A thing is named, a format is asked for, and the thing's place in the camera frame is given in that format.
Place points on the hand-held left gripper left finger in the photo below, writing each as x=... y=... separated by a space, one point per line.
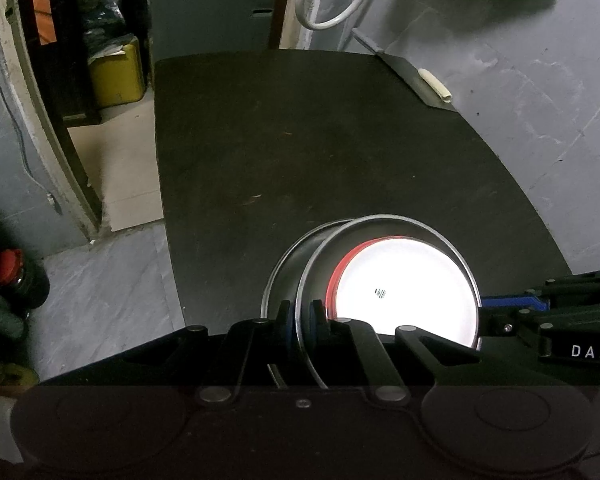
x=283 y=325

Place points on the white plastic container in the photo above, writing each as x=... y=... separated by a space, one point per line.
x=2 y=430

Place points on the cardboard floor sheet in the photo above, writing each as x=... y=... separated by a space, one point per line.
x=120 y=175

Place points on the red-capped dark bottle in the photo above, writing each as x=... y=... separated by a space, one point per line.
x=17 y=277

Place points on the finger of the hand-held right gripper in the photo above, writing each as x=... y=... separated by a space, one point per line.
x=505 y=325
x=515 y=303

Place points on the pale door frame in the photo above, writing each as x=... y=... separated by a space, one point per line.
x=45 y=110

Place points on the grey cabinet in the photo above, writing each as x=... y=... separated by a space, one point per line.
x=210 y=10

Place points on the black plastic bag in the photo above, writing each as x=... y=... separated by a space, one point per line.
x=102 y=15

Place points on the orange door sticker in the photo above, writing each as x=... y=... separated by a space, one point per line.
x=43 y=20

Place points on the steel bowl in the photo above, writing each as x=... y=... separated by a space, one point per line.
x=316 y=276

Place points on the white ceramic bowl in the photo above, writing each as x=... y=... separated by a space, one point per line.
x=405 y=280

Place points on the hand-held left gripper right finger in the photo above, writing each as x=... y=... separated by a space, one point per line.
x=319 y=319

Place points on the yellow plastic container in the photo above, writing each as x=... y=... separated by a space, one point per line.
x=117 y=75

